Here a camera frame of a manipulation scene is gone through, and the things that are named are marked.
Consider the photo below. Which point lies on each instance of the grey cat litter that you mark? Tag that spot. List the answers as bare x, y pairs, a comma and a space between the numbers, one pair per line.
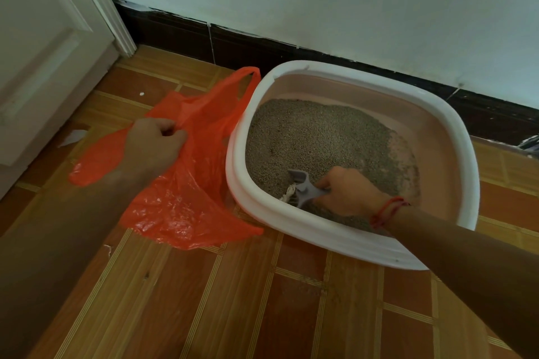
316, 140

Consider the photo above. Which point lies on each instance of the white wooden cabinet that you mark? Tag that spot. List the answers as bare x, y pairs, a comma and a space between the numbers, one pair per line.
103, 5

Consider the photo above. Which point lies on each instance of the person's right forearm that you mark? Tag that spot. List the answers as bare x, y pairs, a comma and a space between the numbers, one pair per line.
476, 262

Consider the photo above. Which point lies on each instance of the white pink cat litter box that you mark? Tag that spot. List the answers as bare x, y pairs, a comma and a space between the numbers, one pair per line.
320, 236

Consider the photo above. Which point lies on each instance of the grey plastic litter scoop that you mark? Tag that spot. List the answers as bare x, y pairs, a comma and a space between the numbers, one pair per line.
309, 192

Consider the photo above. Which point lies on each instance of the person's right hand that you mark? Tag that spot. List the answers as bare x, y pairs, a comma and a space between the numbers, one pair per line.
349, 194

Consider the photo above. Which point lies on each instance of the white panel cabinet door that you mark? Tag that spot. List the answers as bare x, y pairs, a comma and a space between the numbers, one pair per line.
42, 43

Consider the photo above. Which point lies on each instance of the person's left forearm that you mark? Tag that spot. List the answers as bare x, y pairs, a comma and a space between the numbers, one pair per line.
54, 262

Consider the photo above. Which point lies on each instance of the person's left hand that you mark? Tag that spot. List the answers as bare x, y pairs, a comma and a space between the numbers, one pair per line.
151, 148

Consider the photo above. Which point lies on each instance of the white paper clump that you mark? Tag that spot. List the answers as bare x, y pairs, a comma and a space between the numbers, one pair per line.
288, 194

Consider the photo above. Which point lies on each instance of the orange plastic bag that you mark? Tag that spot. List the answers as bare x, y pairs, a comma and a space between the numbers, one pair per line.
181, 211

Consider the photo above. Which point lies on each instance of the flat white paper piece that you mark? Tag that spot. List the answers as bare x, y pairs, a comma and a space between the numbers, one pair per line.
72, 138

